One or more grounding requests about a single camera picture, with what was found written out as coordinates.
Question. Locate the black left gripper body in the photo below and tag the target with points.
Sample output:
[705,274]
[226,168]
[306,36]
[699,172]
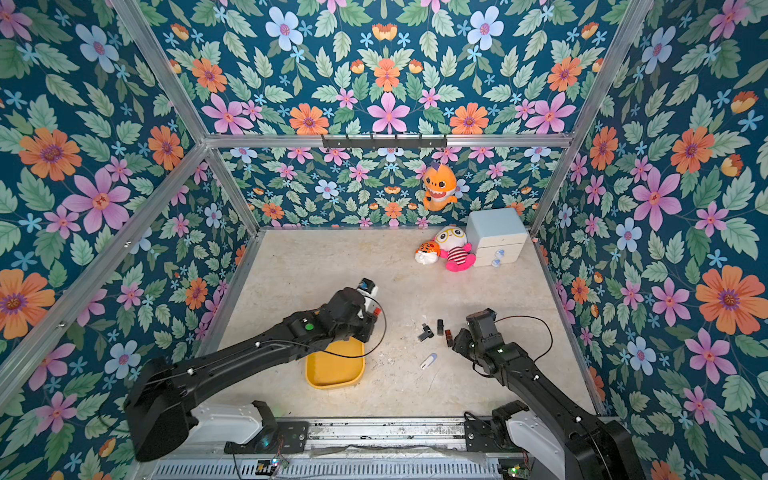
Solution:
[362,329]

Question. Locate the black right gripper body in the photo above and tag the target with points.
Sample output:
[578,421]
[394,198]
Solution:
[459,339]

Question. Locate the black swivel usb drive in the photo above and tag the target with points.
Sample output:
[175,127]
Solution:
[426,333]

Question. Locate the white capped usb drive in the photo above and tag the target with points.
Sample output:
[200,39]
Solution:
[428,361]

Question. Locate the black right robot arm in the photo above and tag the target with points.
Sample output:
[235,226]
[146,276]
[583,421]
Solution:
[562,440]

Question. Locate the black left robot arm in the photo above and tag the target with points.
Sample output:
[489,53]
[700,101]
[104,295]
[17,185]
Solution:
[160,406]

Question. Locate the yellow plastic storage tray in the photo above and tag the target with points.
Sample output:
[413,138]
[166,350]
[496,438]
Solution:
[343,365]

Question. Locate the small tiger plush toy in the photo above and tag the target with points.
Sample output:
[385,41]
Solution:
[428,253]

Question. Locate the white mini drawer cabinet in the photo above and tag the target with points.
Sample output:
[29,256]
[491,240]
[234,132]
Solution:
[497,236]

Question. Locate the white pink striped plush doll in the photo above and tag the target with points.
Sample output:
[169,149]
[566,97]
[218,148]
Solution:
[455,249]

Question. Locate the orange dinosaur plush toy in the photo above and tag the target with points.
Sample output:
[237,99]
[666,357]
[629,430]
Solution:
[440,185]

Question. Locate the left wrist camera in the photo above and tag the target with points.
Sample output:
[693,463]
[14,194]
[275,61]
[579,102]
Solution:
[367,287]

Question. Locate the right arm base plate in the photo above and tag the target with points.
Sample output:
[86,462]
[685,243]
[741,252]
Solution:
[482,434]

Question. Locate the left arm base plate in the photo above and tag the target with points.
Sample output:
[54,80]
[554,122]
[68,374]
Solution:
[284,437]

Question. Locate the black wall hook rail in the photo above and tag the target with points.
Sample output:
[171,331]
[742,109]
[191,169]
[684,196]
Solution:
[372,141]

